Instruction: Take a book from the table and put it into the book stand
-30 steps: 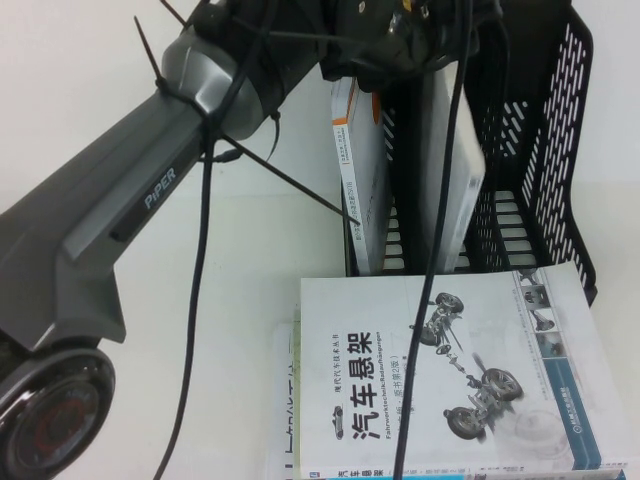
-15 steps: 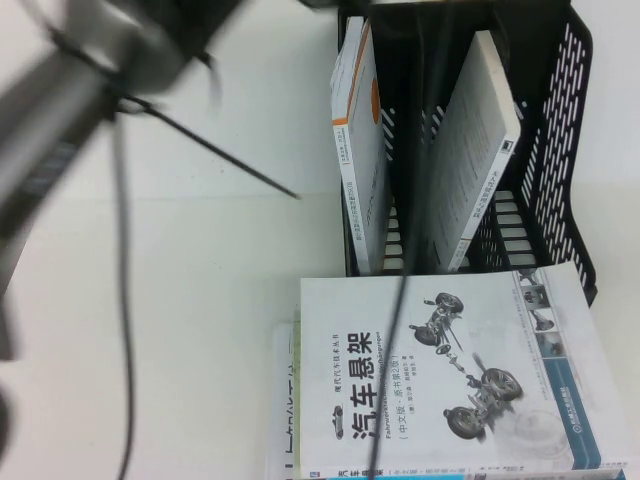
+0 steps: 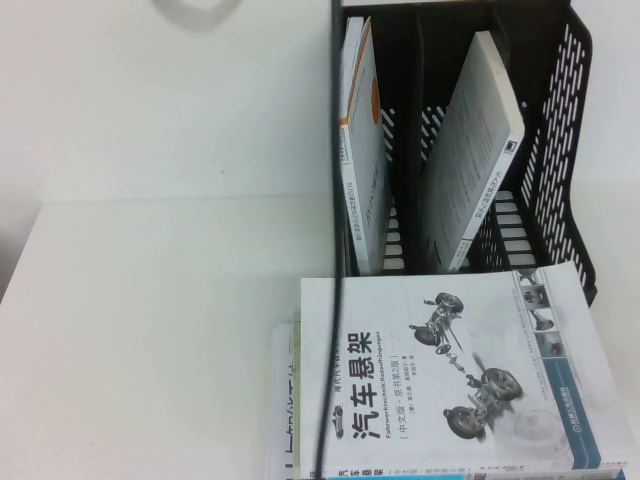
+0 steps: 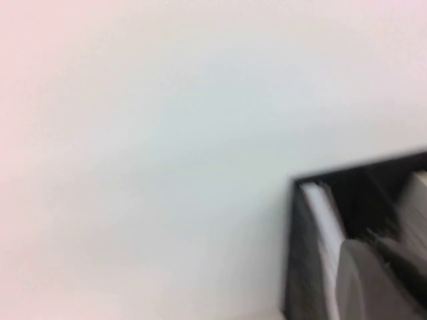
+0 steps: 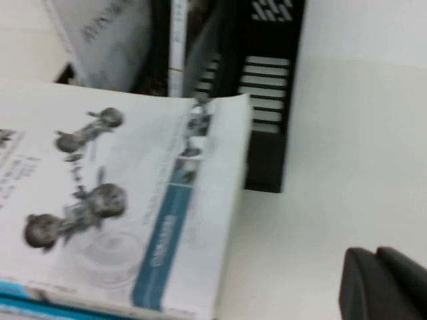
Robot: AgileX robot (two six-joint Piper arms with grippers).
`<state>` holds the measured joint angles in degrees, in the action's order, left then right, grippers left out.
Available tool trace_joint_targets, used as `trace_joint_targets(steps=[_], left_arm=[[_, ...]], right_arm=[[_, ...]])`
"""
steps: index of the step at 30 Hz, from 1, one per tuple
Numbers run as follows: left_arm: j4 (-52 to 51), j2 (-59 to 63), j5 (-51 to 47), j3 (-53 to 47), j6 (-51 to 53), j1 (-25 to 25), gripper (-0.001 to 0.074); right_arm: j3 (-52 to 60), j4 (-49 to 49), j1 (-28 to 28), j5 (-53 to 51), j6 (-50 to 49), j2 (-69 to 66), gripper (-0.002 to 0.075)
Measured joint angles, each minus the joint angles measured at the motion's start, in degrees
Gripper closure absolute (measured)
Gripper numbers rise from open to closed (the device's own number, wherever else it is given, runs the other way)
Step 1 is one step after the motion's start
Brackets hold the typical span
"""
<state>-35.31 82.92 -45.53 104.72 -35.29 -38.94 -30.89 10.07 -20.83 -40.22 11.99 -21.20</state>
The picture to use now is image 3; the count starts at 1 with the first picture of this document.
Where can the pale green book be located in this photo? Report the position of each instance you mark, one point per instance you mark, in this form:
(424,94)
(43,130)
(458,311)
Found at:
(296,400)

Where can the black plastic book stand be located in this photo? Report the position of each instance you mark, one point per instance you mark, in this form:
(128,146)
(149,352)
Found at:
(400,60)

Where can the self-driving car book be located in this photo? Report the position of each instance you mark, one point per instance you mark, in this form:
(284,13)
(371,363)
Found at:
(470,150)

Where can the blue cover book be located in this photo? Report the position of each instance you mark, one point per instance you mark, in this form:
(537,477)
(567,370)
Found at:
(500,476)

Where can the white book large black characters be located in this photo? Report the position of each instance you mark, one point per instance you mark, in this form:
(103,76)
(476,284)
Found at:
(280,400)

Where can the car suspension book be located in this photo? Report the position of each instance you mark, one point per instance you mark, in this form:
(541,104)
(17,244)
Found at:
(540,350)

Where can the white book with orange circle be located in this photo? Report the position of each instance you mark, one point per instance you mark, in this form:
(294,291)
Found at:
(361,125)

